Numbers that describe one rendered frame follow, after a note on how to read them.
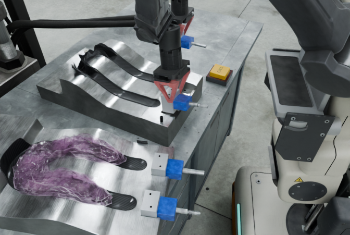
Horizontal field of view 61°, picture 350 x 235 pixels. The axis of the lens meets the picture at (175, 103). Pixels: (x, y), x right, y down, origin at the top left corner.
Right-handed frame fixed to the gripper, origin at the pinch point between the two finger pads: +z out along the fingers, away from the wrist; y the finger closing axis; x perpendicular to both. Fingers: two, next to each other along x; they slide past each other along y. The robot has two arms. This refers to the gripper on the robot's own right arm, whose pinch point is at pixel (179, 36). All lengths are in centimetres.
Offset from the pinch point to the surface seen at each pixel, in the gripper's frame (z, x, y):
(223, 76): 11.8, 17.6, 0.7
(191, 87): 7.6, 11.8, 15.8
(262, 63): 96, 13, -138
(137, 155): 9.3, 9.2, 45.8
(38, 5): 91, -246, -137
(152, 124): 7.2, 8.6, 36.2
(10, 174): 7, -15, 66
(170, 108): 3.7, 11.9, 31.4
